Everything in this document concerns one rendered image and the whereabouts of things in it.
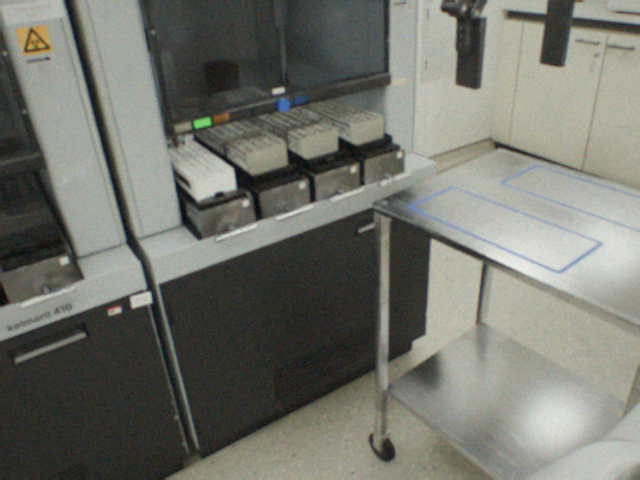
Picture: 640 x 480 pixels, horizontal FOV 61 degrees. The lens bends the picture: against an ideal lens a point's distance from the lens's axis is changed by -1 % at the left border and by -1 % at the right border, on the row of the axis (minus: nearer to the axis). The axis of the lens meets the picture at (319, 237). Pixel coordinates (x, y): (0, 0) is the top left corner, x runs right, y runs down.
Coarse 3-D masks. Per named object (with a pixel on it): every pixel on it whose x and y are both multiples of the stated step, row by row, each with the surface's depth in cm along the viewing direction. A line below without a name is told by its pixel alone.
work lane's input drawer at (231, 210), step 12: (180, 192) 131; (216, 192) 124; (228, 192) 126; (240, 192) 126; (180, 204) 130; (192, 204) 125; (204, 204) 121; (216, 204) 123; (228, 204) 124; (240, 204) 125; (252, 204) 127; (192, 216) 125; (204, 216) 121; (216, 216) 123; (228, 216) 125; (240, 216) 127; (252, 216) 129; (204, 228) 123; (216, 228) 124; (228, 228) 125; (252, 228) 125; (216, 240) 121
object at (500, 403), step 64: (448, 192) 119; (512, 192) 117; (576, 192) 116; (384, 256) 122; (512, 256) 96; (576, 256) 94; (384, 320) 131; (384, 384) 142; (448, 384) 143; (512, 384) 142; (576, 384) 140; (384, 448) 152; (512, 448) 124; (576, 448) 123
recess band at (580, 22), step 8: (512, 16) 313; (520, 16) 309; (528, 16) 304; (536, 16) 300; (544, 16) 296; (576, 24) 282; (584, 24) 279; (592, 24) 275; (600, 24) 272; (608, 24) 268; (616, 24) 265; (624, 24) 262; (632, 24) 259; (632, 32) 260
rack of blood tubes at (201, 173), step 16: (192, 144) 142; (176, 160) 133; (192, 160) 132; (208, 160) 131; (176, 176) 137; (192, 176) 123; (208, 176) 123; (224, 176) 124; (192, 192) 124; (208, 192) 124
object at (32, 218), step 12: (0, 216) 107; (12, 216) 107; (24, 216) 108; (36, 216) 109; (48, 216) 110; (0, 228) 106; (12, 228) 107; (24, 228) 109; (36, 228) 110; (48, 228) 111; (0, 240) 107; (12, 240) 108; (24, 240) 110
